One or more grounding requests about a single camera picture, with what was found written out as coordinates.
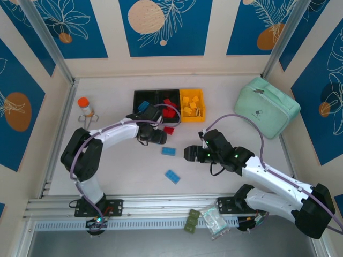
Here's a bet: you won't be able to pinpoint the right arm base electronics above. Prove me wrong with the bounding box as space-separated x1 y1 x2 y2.
237 214 269 233

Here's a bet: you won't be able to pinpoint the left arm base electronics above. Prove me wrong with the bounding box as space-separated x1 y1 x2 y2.
85 215 109 236

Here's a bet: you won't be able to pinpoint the yellow plastic bin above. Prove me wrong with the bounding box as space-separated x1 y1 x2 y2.
178 88 207 123

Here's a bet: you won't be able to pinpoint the metal forceps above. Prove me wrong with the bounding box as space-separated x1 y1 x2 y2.
78 114 99 133

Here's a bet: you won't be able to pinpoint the mint green zip case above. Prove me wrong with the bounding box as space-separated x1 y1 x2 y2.
233 77 301 140

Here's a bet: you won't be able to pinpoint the clear plastic zip bag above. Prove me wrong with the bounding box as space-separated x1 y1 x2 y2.
200 206 230 240

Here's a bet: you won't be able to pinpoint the orange capped small bottle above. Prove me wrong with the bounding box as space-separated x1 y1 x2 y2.
77 97 95 117

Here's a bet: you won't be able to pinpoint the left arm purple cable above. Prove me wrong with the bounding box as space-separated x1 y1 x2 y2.
69 103 182 233

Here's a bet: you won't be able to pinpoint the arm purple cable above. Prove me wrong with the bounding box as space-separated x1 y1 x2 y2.
199 114 343 233
69 103 182 233

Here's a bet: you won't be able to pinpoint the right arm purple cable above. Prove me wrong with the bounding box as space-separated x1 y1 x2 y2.
199 114 343 233

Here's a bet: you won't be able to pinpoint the aluminium frame cross rail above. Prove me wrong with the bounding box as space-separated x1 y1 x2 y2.
23 192 241 222

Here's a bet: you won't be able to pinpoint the aluminium frame side rail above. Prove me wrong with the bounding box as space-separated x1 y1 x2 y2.
278 132 299 180
39 78 80 199

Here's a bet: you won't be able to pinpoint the grey slotted cable duct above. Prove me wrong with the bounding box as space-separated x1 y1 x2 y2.
34 217 239 231

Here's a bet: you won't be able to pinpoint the aluminium frame post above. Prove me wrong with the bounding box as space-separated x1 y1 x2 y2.
18 0 77 85
260 0 310 80

